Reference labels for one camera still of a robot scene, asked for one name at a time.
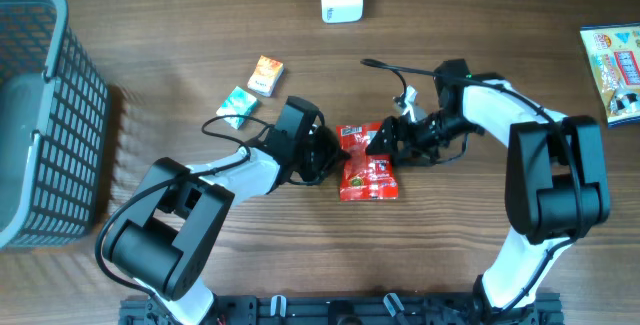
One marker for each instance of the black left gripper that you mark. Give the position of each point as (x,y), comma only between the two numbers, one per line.
(334,155)

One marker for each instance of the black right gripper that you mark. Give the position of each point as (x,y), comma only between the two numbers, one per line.
(392,124)

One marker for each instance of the red candy bag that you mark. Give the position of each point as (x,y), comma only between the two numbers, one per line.
(365,177)

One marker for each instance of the orange small box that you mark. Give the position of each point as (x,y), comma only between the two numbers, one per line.
(265,76)

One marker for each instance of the teal small box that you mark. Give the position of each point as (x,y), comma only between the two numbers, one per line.
(237,106)

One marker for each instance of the yellow snack bag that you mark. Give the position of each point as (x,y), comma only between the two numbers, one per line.
(613,54)

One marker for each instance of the grey plastic basket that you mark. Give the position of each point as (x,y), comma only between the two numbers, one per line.
(54,112)

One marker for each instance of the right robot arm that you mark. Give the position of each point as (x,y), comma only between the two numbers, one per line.
(556,186)

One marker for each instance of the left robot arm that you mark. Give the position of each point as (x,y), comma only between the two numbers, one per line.
(159,241)

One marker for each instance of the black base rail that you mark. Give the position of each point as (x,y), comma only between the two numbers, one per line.
(430,309)

